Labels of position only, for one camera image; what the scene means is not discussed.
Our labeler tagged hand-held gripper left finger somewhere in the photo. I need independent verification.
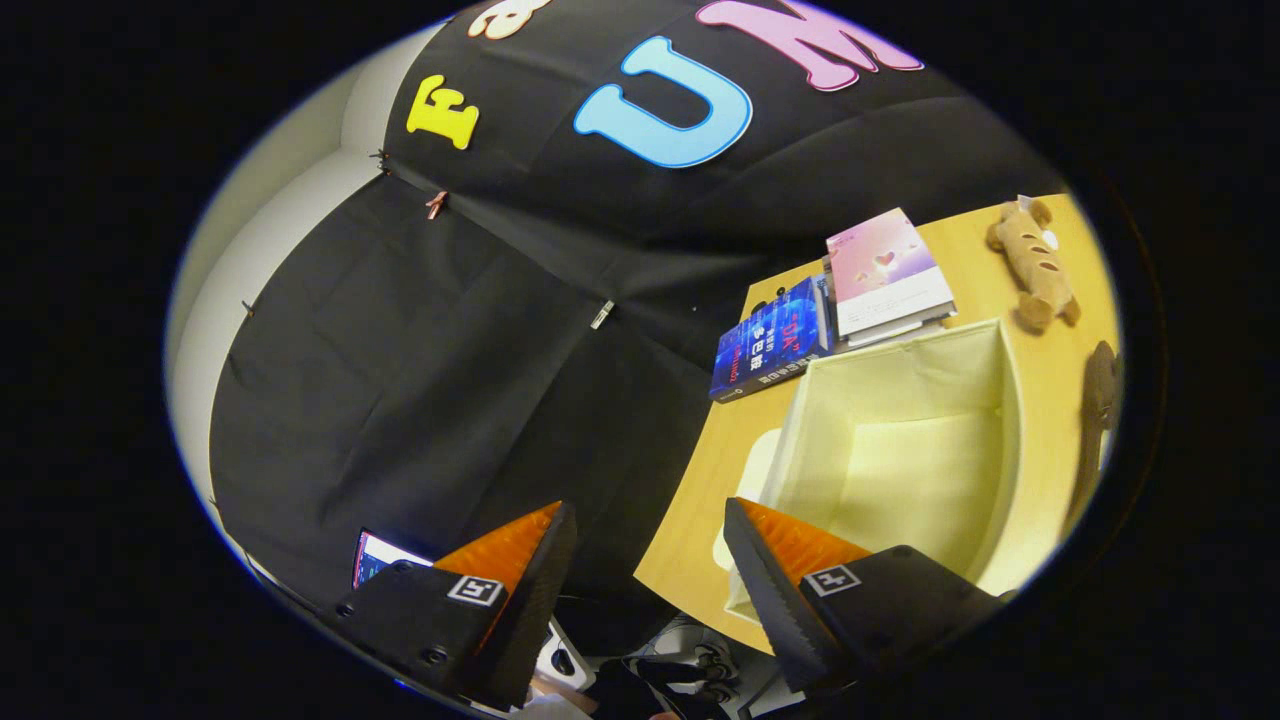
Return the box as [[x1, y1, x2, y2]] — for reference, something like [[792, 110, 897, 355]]
[[333, 501, 579, 711]]

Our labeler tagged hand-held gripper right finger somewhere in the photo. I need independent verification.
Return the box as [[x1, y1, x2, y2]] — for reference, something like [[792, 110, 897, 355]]
[[722, 496, 1013, 695]]

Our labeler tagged cream fabric storage box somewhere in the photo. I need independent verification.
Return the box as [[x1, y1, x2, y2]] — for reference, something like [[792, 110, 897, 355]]
[[715, 318, 1026, 626]]

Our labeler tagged brown fuzzy shoe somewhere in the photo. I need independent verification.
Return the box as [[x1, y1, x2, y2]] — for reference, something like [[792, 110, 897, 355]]
[[1065, 340, 1123, 531]]

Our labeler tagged person's black white sneaker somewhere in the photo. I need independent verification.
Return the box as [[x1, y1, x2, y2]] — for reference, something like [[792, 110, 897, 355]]
[[620, 625, 743, 717]]

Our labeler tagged lit screen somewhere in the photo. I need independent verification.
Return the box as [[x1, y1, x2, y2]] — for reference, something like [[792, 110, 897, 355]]
[[352, 530, 433, 589]]

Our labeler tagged blue book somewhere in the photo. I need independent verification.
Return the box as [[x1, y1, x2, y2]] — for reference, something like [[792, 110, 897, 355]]
[[708, 275, 836, 404]]

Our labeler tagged black backdrop cloth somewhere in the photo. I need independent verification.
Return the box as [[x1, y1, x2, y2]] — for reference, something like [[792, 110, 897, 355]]
[[205, 0, 1066, 641]]

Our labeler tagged white book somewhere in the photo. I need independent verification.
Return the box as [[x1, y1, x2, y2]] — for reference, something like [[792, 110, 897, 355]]
[[845, 312, 953, 351]]

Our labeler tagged pink book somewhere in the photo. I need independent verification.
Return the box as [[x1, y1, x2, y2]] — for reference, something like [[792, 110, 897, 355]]
[[825, 207, 958, 341]]

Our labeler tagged tan bread plush toy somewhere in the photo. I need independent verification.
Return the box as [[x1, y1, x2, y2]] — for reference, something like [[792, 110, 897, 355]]
[[986, 197, 1081, 334]]

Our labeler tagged row of black binder clips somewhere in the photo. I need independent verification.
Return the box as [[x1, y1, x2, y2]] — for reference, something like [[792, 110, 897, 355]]
[[240, 148, 393, 319]]

